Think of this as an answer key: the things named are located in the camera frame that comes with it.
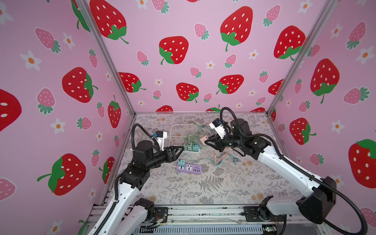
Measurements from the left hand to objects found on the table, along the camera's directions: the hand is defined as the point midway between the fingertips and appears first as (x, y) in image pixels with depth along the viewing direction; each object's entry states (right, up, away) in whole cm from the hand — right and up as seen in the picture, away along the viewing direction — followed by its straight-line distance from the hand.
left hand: (182, 148), depth 69 cm
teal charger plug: (-2, -11, +17) cm, 21 cm away
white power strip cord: (-11, +3, +36) cm, 38 cm away
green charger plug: (+3, -4, +24) cm, 25 cm away
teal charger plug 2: (+7, -3, +24) cm, 25 cm away
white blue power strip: (+1, -5, +27) cm, 27 cm away
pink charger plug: (+10, +4, +3) cm, 11 cm away
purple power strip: (+3, -15, +19) cm, 25 cm away
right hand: (+11, +3, +2) cm, 12 cm away
